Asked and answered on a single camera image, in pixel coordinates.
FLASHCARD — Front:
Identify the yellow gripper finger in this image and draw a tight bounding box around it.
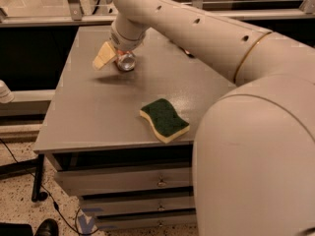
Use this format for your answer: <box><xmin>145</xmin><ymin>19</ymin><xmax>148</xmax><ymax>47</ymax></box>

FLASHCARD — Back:
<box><xmin>93</xmin><ymin>41</ymin><xmax>117</xmax><ymax>70</ymax></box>

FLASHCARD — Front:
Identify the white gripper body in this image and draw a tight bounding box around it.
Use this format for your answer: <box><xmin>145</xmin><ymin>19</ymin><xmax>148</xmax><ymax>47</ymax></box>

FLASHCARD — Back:
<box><xmin>110</xmin><ymin>13</ymin><xmax>148</xmax><ymax>52</ymax></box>

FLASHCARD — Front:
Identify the red coke can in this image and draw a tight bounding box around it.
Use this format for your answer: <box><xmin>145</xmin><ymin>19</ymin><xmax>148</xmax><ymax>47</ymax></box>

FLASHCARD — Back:
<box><xmin>116</xmin><ymin>51</ymin><xmax>136</xmax><ymax>72</ymax></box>

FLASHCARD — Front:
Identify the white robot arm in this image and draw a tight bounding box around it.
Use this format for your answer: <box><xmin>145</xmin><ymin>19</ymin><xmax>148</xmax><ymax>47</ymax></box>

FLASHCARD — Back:
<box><xmin>94</xmin><ymin>0</ymin><xmax>315</xmax><ymax>236</ymax></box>

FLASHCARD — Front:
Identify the green yellow sponge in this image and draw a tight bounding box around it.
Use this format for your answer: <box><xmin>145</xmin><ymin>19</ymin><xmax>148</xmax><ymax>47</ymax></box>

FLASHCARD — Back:
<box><xmin>140</xmin><ymin>98</ymin><xmax>190</xmax><ymax>144</ymax></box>

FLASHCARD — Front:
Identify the green chip bag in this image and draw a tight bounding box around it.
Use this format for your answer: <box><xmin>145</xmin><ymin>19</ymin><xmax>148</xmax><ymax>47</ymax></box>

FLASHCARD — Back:
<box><xmin>183</xmin><ymin>49</ymin><xmax>195</xmax><ymax>58</ymax></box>

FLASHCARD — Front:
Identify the grey drawer cabinet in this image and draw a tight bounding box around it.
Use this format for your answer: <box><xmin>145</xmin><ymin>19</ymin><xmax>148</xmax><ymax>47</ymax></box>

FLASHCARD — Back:
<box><xmin>34</xmin><ymin>27</ymin><xmax>234</xmax><ymax>221</ymax></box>

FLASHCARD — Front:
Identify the top grey drawer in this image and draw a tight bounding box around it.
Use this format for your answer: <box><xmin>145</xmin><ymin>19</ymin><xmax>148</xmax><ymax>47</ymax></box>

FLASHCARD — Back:
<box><xmin>55</xmin><ymin>162</ymin><xmax>192</xmax><ymax>196</ymax></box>

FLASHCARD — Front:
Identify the grey drawer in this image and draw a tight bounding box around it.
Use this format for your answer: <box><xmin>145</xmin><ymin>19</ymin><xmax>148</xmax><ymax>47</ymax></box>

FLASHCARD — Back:
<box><xmin>95</xmin><ymin>210</ymin><xmax>197</xmax><ymax>231</ymax></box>
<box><xmin>80</xmin><ymin>193</ymin><xmax>195</xmax><ymax>216</ymax></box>
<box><xmin>55</xmin><ymin>162</ymin><xmax>192</xmax><ymax>196</ymax></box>

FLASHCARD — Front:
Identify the middle grey drawer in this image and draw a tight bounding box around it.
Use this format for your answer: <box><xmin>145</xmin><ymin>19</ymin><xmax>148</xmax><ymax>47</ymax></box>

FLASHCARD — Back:
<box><xmin>80</xmin><ymin>193</ymin><xmax>195</xmax><ymax>216</ymax></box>

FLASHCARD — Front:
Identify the black table leg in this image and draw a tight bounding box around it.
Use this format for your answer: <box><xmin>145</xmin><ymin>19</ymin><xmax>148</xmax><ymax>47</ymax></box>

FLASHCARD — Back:
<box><xmin>31</xmin><ymin>154</ymin><xmax>48</xmax><ymax>203</ymax></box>

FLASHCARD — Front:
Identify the bottom grey drawer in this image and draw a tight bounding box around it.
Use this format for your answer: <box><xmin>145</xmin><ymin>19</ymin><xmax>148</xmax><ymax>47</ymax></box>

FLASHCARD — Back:
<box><xmin>95</xmin><ymin>210</ymin><xmax>197</xmax><ymax>231</ymax></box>

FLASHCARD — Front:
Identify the black shoe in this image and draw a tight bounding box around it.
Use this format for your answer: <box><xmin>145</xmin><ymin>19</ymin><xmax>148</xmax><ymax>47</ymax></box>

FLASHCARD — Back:
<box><xmin>34</xmin><ymin>218</ymin><xmax>59</xmax><ymax>236</ymax></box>

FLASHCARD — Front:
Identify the metal railing frame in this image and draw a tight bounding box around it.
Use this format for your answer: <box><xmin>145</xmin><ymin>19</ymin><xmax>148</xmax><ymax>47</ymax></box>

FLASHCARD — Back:
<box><xmin>0</xmin><ymin>0</ymin><xmax>315</xmax><ymax>27</ymax></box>

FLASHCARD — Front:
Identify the black floor cable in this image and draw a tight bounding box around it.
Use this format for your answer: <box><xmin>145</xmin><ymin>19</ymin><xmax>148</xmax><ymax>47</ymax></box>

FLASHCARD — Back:
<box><xmin>0</xmin><ymin>138</ymin><xmax>99</xmax><ymax>236</ymax></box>

